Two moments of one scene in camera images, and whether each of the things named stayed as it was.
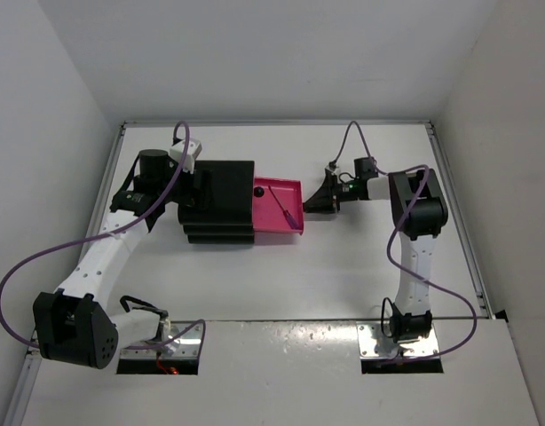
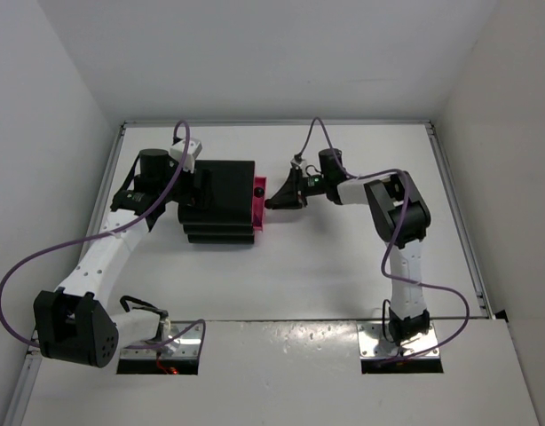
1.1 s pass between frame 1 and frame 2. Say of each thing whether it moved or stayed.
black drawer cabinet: stayed
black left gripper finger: stayed
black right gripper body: moved
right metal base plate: stayed
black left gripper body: stayed
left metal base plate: stayed
